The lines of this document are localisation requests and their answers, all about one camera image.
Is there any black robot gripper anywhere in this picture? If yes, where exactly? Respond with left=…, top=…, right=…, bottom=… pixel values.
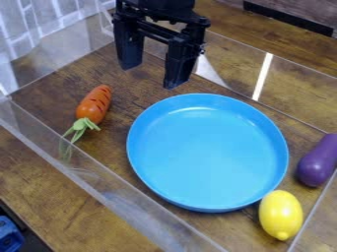
left=114, top=0, right=212, bottom=90

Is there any blue plastic object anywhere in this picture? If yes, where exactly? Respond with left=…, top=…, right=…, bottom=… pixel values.
left=0, top=216, right=26, bottom=252

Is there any yellow toy lemon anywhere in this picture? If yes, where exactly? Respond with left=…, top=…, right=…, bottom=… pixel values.
left=259, top=190, right=304, bottom=241

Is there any clear acrylic enclosure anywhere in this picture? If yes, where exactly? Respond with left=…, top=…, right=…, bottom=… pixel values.
left=0, top=0, right=337, bottom=252

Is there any blue round tray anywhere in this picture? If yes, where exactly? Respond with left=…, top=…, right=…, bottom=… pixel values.
left=126, top=94, right=291, bottom=213

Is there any orange toy carrot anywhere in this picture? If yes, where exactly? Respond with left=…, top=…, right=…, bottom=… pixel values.
left=59, top=85, right=113, bottom=160

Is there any purple toy eggplant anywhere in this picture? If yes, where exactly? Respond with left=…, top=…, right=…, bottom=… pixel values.
left=296, top=134, right=337, bottom=187

